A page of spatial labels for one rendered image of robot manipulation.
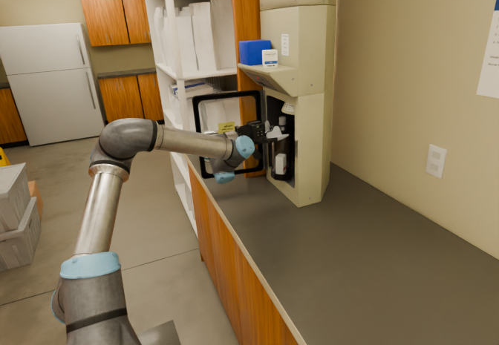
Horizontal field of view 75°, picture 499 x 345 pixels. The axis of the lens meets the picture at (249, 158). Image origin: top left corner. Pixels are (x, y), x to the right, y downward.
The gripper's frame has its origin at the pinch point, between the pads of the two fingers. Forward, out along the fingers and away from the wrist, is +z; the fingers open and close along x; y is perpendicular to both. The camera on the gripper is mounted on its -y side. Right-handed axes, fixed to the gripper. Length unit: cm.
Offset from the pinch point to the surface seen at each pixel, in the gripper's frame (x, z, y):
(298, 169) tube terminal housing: -13.9, -0.3, -11.3
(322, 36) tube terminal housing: -14.1, 11.9, 37.3
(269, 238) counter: -27.5, -21.4, -27.9
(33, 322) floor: 77, -145, -114
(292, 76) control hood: -14.1, -0.9, 25.7
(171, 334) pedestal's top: -53, -61, -26
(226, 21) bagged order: 124, 23, 44
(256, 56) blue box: 6.3, -5.3, 32.0
